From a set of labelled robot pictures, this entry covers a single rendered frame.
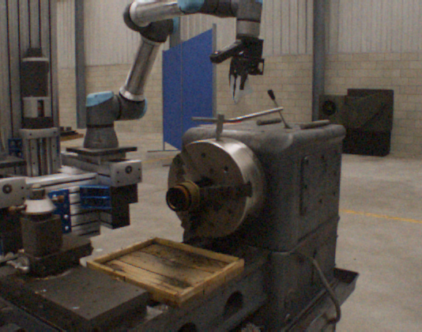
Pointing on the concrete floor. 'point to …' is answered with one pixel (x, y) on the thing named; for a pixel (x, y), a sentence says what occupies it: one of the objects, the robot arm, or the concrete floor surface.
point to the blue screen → (188, 86)
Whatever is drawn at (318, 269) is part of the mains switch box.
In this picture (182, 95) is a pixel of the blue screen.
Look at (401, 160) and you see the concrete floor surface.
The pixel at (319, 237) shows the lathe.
